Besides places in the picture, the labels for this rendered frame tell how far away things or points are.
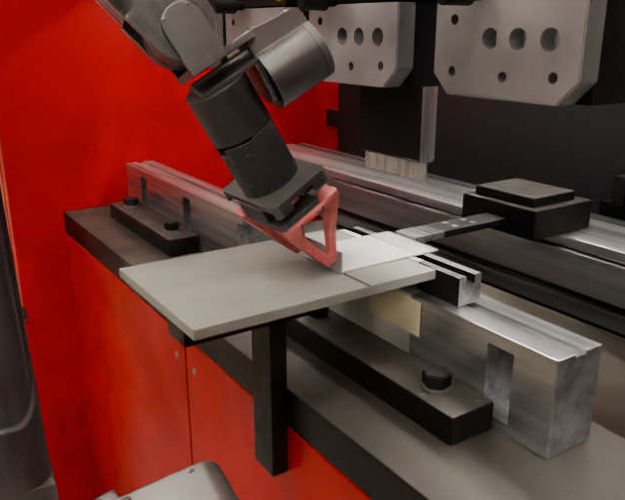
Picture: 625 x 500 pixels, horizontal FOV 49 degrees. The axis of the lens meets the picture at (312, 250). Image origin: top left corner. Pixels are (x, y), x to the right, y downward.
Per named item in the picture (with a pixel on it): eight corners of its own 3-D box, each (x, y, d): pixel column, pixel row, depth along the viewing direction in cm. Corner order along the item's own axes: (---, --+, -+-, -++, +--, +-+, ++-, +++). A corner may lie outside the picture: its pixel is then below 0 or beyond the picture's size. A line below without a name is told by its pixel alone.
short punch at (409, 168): (358, 167, 78) (360, 80, 75) (372, 165, 79) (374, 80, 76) (418, 183, 70) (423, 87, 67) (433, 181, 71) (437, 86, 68)
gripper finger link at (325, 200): (327, 230, 73) (287, 159, 68) (369, 246, 67) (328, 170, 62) (280, 271, 71) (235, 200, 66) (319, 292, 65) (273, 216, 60)
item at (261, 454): (178, 487, 72) (165, 295, 65) (296, 442, 79) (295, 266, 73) (194, 508, 69) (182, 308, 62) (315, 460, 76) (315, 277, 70)
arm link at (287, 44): (144, 33, 62) (152, 15, 54) (247, -34, 64) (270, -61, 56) (220, 145, 65) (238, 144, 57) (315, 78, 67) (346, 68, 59)
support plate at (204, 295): (119, 277, 70) (118, 268, 69) (332, 236, 84) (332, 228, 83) (193, 341, 55) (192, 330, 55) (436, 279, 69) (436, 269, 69)
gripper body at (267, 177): (277, 166, 71) (241, 104, 67) (333, 182, 63) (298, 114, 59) (229, 204, 69) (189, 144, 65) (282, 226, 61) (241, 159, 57)
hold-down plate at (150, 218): (110, 217, 136) (108, 202, 135) (137, 213, 139) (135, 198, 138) (170, 257, 112) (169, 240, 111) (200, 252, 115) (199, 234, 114)
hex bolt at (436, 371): (415, 384, 66) (416, 369, 66) (437, 376, 68) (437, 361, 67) (435, 396, 64) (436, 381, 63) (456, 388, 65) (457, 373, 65)
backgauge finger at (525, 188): (372, 238, 85) (373, 197, 83) (516, 208, 98) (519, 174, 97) (440, 264, 75) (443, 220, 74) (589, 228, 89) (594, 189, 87)
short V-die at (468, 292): (338, 254, 83) (338, 229, 83) (358, 249, 85) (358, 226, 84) (457, 307, 68) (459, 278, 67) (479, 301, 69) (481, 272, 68)
